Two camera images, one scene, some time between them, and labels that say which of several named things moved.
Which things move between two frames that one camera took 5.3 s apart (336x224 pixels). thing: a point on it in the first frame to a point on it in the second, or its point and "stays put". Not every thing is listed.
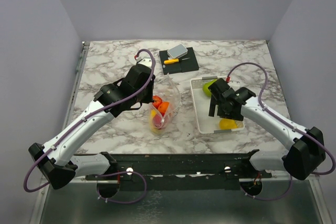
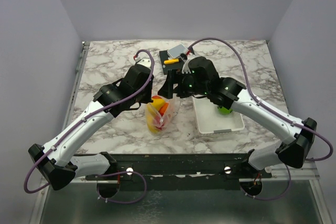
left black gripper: [149, 98] stays put
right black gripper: [231, 115] to [174, 77]
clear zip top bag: [164, 105] stays put
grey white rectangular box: [177, 51] stays put
